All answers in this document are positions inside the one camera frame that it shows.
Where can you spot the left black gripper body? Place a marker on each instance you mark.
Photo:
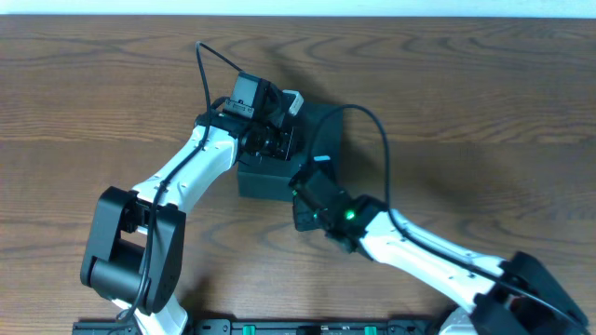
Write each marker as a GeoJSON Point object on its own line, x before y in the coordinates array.
{"type": "Point", "coordinates": [271, 142]}

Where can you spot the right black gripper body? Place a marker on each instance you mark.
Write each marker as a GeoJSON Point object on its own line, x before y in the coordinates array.
{"type": "Point", "coordinates": [304, 221]}

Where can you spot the black gift box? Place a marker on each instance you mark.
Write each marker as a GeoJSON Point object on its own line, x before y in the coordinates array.
{"type": "Point", "coordinates": [268, 178]}

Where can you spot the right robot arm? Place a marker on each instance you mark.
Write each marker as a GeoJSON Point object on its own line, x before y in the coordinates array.
{"type": "Point", "coordinates": [515, 296]}

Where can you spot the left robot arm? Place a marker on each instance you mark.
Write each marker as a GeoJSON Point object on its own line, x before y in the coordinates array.
{"type": "Point", "coordinates": [134, 252]}

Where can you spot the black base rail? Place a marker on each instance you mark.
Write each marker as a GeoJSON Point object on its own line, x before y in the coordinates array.
{"type": "Point", "coordinates": [227, 327]}

